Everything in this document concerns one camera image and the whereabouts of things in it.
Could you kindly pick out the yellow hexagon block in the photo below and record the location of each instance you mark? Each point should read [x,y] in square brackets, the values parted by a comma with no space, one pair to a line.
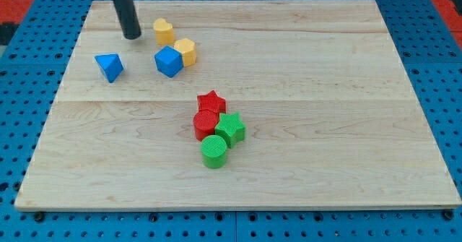
[187,49]

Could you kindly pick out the red star block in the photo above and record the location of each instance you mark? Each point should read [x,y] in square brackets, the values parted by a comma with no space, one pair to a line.
[211,102]

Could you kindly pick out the green star block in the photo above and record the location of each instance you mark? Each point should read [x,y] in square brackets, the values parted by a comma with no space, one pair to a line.
[230,128]

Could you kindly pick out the light wooden board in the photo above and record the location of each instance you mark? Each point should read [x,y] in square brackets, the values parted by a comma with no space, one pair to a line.
[332,120]

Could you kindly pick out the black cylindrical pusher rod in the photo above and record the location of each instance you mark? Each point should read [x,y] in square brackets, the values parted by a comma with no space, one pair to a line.
[127,18]

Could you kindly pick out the green cylinder block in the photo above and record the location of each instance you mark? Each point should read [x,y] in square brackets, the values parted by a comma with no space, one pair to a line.
[213,151]

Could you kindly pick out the blue triangle block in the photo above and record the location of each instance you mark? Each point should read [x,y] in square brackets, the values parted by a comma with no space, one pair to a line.
[110,66]

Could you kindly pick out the red cylinder block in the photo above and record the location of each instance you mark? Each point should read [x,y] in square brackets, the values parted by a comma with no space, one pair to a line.
[204,123]

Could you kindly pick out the blue cube block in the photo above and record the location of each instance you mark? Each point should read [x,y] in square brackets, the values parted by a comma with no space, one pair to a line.
[168,61]

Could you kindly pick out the yellow heart block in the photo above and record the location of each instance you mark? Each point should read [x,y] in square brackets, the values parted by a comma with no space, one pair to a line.
[163,31]

